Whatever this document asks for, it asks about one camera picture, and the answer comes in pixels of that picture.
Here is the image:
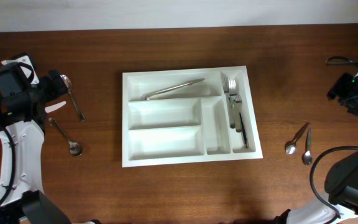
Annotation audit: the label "steel tongs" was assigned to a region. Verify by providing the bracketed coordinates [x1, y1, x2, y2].
[143, 78, 205, 100]

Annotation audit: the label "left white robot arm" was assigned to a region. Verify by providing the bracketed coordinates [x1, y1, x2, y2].
[0, 60, 69, 223]

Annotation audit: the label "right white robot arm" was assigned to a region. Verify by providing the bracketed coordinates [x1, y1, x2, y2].
[273, 56, 358, 224]

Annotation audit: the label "steel fork dark handle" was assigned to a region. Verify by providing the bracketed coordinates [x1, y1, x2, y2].
[234, 94, 249, 149]

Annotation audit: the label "large steel spoon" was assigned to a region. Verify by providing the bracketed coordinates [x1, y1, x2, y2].
[60, 74, 85, 122]

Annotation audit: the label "white plastic cutlery tray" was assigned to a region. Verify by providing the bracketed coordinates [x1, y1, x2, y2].
[122, 66, 263, 167]

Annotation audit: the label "steel teaspoon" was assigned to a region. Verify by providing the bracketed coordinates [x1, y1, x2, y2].
[302, 128, 313, 166]
[285, 122, 310, 154]

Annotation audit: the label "white plastic knife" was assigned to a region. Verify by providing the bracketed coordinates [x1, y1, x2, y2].
[45, 101, 67, 113]

